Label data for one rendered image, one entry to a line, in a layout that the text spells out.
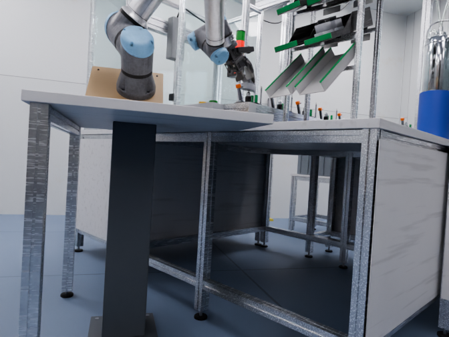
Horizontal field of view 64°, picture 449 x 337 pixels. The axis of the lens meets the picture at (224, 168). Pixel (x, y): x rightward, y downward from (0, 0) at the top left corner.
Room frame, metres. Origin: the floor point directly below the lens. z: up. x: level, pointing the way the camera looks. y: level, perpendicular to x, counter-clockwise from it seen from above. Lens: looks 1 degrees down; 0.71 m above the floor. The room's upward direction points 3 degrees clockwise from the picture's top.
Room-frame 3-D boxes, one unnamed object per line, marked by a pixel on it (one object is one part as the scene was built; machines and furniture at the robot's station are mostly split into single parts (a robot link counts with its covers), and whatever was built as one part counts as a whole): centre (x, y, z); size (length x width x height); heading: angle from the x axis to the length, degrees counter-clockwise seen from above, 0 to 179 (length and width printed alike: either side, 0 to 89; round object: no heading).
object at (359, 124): (2.08, -0.41, 0.85); 1.50 x 1.41 x 0.03; 45
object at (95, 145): (2.84, 0.34, 0.43); 1.39 x 0.63 x 0.86; 135
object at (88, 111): (1.45, 0.32, 0.84); 0.90 x 0.70 x 0.03; 16
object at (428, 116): (1.91, -1.08, 1.00); 0.16 x 0.16 x 0.27
